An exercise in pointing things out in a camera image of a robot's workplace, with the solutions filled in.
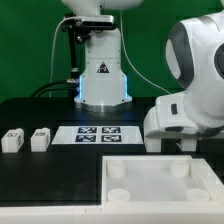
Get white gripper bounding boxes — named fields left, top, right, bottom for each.
left=143, top=92, right=197, bottom=138

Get white square table top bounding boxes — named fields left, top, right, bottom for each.
left=102, top=155, right=224, bottom=204

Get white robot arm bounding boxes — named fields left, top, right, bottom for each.
left=61, top=0, right=224, bottom=138

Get white sheet with fiducial markers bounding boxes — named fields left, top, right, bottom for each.
left=52, top=126, right=143, bottom=145

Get white camera cable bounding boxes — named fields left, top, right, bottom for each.
left=49, top=9, right=172, bottom=98

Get black base cables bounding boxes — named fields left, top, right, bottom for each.
left=29, top=79, right=80, bottom=98

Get black camera on stand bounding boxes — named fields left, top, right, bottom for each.
left=61, top=13, right=118, bottom=94

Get white obstacle fence rail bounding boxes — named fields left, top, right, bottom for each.
left=0, top=202, right=224, bottom=224

